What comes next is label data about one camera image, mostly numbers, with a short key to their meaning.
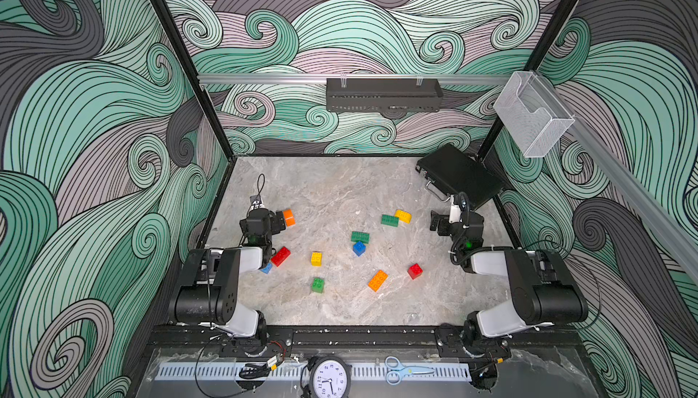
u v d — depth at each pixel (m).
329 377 0.66
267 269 0.86
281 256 0.90
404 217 0.98
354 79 0.95
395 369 0.69
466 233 0.71
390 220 0.98
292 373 0.70
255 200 0.81
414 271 0.84
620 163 0.63
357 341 0.74
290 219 0.98
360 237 0.94
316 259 0.86
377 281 0.84
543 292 0.45
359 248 0.89
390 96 0.94
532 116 0.77
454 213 0.83
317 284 0.81
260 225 0.71
